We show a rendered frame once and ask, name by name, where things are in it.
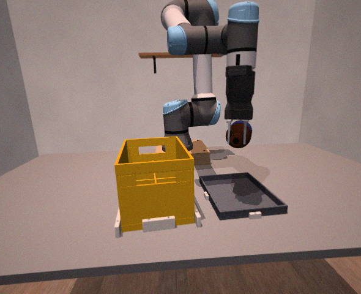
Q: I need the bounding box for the yellow open-top crate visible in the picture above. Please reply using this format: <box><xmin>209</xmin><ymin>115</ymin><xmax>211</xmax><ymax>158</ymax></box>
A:
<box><xmin>114</xmin><ymin>137</ymin><xmax>195</xmax><ymax>232</ymax></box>

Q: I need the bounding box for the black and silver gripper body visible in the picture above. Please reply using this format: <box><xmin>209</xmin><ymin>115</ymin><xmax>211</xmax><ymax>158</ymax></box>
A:
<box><xmin>225</xmin><ymin>51</ymin><xmax>256</xmax><ymax>120</ymax></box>

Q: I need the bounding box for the brown glass bottle with blue label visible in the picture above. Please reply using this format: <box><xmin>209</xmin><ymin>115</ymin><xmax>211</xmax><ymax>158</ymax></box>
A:
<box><xmin>229</xmin><ymin>120</ymin><xmax>252</xmax><ymax>148</ymax></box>

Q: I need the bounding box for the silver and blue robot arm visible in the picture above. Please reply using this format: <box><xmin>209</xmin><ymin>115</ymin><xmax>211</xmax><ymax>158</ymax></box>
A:
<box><xmin>161</xmin><ymin>0</ymin><xmax>259</xmax><ymax>151</ymax></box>

